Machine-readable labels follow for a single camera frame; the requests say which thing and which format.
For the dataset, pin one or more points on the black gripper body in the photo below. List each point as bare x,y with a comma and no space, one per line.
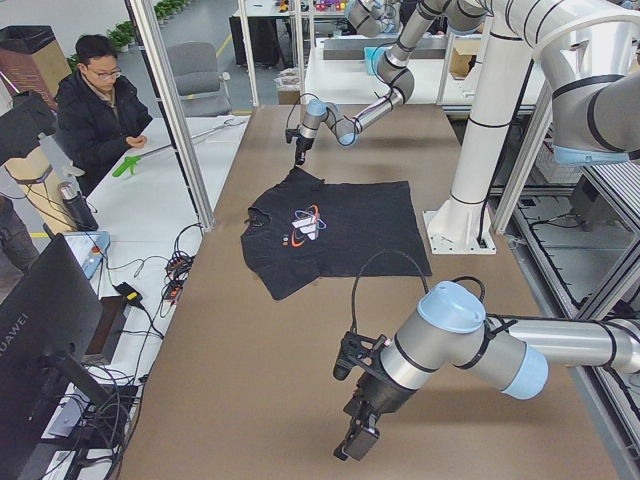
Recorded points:
302,144
378,393

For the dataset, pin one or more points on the black printed t-shirt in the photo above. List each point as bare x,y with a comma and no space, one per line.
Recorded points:
304,228

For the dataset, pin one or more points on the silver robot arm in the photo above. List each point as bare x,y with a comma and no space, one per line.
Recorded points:
451,326
391,69

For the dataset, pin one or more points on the grey office chair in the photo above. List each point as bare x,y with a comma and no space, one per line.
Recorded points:
201,85

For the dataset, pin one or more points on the seated man black jacket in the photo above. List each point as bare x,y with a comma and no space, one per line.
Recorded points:
99,115

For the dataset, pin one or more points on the blue teach pendant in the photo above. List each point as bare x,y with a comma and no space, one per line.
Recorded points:
89,249

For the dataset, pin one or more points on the black Huawei monitor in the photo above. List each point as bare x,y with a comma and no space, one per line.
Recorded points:
47,323

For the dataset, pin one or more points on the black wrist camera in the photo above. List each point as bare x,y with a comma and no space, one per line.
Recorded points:
362,351

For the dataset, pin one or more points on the green handled grabber tool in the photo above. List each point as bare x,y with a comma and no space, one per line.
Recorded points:
129,163

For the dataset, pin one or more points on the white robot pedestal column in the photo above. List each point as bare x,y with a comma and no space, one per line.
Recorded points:
585,50

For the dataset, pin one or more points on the aluminium frame post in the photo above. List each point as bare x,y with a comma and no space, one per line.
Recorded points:
153,50

